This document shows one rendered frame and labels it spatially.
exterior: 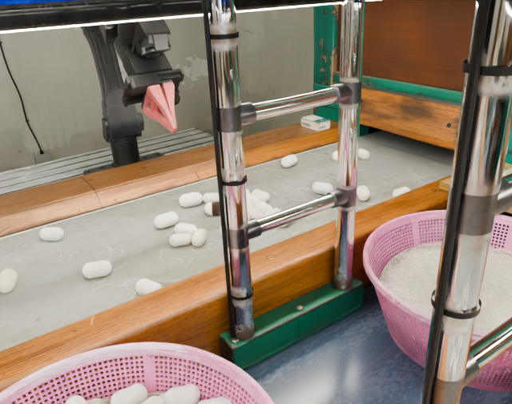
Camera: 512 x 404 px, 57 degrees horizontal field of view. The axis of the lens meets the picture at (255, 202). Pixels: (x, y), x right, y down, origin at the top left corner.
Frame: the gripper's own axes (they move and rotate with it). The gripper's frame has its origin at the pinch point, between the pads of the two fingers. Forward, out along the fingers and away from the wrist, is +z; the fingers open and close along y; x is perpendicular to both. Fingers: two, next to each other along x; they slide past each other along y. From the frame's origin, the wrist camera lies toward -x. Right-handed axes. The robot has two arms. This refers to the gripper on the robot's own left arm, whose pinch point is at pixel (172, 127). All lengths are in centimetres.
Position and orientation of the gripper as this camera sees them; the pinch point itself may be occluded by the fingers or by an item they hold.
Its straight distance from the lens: 81.7
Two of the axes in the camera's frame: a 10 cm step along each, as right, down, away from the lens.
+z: 4.5, 8.4, -3.0
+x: -3.3, 4.7, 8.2
